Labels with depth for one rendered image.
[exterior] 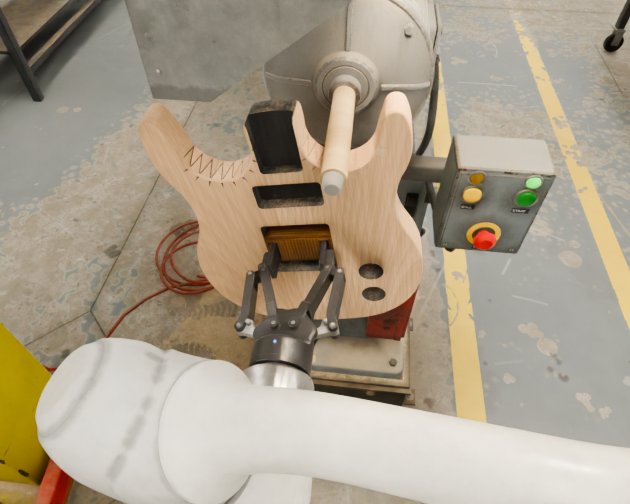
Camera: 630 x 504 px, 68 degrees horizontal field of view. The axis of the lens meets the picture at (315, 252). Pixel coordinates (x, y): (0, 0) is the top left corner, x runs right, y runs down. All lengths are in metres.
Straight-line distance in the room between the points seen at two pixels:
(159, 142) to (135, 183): 2.00
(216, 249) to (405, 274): 0.29
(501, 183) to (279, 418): 0.61
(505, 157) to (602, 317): 1.46
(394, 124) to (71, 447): 0.42
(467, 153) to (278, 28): 0.52
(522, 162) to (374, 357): 0.85
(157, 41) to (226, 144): 2.35
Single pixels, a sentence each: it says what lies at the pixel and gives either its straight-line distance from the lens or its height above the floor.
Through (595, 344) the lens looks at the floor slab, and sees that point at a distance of 2.14.
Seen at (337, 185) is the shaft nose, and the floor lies 1.26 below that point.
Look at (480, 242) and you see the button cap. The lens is 0.89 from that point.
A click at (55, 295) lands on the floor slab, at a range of 2.25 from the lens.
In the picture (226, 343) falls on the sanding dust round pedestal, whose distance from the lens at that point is 1.87.
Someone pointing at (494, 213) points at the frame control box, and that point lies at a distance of 0.88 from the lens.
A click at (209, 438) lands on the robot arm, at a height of 1.29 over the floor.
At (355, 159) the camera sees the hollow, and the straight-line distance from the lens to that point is 0.59.
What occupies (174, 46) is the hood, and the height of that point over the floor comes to 1.43.
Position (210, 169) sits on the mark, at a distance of 0.64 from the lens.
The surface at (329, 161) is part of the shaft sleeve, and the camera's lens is 0.55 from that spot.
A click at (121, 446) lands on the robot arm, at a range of 0.36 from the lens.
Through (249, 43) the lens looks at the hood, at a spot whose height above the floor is 1.44.
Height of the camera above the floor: 1.61
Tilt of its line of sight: 49 degrees down
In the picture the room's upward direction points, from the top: straight up
